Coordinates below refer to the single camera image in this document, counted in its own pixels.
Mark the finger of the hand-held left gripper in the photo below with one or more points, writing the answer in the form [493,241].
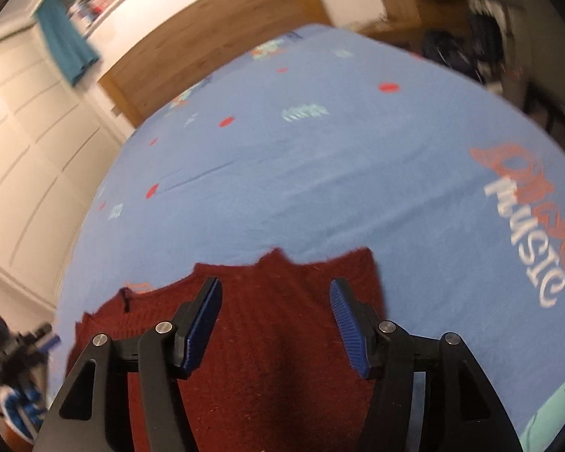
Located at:
[44,339]

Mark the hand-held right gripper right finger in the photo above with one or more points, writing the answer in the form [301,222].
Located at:
[351,329]

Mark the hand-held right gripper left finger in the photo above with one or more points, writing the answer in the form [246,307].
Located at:
[200,329]

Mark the dark red knit sweater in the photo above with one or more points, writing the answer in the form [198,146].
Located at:
[273,339]

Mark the blue white shoe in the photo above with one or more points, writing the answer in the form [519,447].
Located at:
[23,412]

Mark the blue dinosaur print bedsheet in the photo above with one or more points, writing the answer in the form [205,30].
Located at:
[310,174]

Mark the white wardrobe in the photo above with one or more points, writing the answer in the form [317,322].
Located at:
[28,150]

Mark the black backpack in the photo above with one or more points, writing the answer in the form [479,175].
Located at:
[447,49]

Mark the wooden headboard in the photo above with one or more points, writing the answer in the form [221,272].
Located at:
[207,33]

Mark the teal curtain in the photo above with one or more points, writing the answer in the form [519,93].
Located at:
[68,42]

